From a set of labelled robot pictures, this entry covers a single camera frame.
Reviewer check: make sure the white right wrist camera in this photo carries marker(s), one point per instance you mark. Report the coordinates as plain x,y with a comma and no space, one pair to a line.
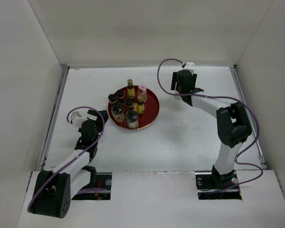
190,66

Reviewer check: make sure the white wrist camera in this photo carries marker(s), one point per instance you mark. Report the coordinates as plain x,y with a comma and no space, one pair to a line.
190,66
77,119

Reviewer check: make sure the round red lacquer tray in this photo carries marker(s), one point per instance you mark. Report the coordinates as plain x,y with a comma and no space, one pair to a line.
152,107

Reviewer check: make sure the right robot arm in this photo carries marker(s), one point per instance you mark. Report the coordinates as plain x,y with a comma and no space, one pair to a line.
233,129

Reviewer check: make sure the black knob lid glass jar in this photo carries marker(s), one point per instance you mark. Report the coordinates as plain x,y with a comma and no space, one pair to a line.
118,112
131,118

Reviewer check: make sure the black cap spice bottle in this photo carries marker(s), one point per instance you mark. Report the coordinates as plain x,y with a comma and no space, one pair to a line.
128,103
120,96
112,99

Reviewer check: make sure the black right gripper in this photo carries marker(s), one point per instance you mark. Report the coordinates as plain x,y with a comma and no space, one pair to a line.
175,79

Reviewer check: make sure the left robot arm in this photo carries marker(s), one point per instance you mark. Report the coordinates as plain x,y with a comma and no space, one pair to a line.
73,178

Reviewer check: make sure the pink lid glass jar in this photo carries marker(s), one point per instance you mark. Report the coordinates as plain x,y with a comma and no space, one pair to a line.
142,90

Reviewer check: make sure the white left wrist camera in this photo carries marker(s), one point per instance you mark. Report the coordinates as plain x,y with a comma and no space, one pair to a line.
77,119

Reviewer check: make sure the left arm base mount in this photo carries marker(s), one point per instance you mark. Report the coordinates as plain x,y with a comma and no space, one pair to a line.
99,187

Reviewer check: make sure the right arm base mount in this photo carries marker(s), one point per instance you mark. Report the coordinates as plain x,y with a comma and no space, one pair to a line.
212,186

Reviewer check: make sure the yellow label oil bottle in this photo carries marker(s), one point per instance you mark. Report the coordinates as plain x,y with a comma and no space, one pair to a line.
130,89
140,104

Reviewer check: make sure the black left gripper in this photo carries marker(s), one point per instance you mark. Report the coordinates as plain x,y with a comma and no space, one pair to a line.
94,113

